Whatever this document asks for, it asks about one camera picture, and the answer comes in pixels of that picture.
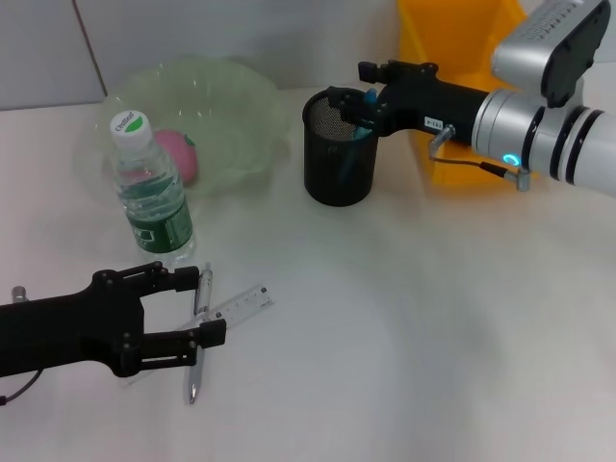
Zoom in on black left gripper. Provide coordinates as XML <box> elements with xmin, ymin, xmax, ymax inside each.
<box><xmin>0</xmin><ymin>262</ymin><xmax>227</xmax><ymax>379</ymax></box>

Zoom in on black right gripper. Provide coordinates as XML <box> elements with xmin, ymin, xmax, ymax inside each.
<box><xmin>329</xmin><ymin>60</ymin><xmax>487</xmax><ymax>145</ymax></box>

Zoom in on silver ballpoint pen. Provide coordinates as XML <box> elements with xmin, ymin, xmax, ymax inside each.
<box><xmin>185</xmin><ymin>262</ymin><xmax>216</xmax><ymax>405</ymax></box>

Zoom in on blue scissors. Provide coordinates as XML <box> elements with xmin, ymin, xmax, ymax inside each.
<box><xmin>339</xmin><ymin>86</ymin><xmax>381</xmax><ymax>185</ymax></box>

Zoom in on clear plastic ruler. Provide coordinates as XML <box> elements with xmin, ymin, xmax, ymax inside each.
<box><xmin>119</xmin><ymin>283</ymin><xmax>278</xmax><ymax>386</ymax></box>

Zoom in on clear plastic water bottle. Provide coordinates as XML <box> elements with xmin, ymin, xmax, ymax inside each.
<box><xmin>109</xmin><ymin>110</ymin><xmax>197</xmax><ymax>261</ymax></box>

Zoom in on pink toy peach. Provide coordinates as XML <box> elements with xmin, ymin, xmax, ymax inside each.
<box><xmin>153</xmin><ymin>128</ymin><xmax>199</xmax><ymax>187</ymax></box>

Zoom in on black mesh pen holder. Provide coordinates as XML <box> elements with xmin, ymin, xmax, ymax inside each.
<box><xmin>301</xmin><ymin>87</ymin><xmax>381</xmax><ymax>208</ymax></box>

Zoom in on translucent green fruit plate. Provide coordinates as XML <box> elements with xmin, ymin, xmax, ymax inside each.
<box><xmin>74</xmin><ymin>56</ymin><xmax>294</xmax><ymax>198</ymax></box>

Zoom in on yellow plastic bin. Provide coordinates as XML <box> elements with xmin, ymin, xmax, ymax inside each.
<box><xmin>396</xmin><ymin>0</ymin><xmax>533</xmax><ymax>187</ymax></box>

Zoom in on right arm cable with plug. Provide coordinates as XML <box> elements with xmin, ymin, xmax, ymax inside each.
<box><xmin>427</xmin><ymin>123</ymin><xmax>533</xmax><ymax>193</ymax></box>

